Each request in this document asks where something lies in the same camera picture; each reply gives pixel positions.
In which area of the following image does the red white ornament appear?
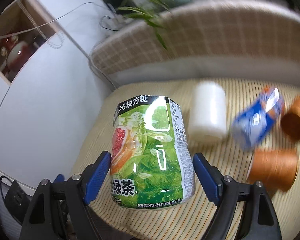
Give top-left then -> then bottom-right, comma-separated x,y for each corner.
0,35 -> 32,74

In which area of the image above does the orange gold-lined cup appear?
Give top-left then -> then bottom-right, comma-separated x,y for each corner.
281,95 -> 300,142
247,149 -> 299,192

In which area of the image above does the white plastic cup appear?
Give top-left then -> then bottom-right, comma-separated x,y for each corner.
187,81 -> 227,144

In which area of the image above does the far orange gold-lined cup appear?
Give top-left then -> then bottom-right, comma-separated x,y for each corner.
281,95 -> 300,142

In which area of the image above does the white cable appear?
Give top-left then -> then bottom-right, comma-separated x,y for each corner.
0,2 -> 121,91

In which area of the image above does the beige plaid sofa backrest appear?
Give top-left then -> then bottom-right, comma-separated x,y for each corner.
91,0 -> 300,74

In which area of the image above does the near orange gold-lined cup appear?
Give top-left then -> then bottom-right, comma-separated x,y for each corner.
247,149 -> 299,192

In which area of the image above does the bead string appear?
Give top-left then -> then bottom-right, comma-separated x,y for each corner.
16,0 -> 65,49

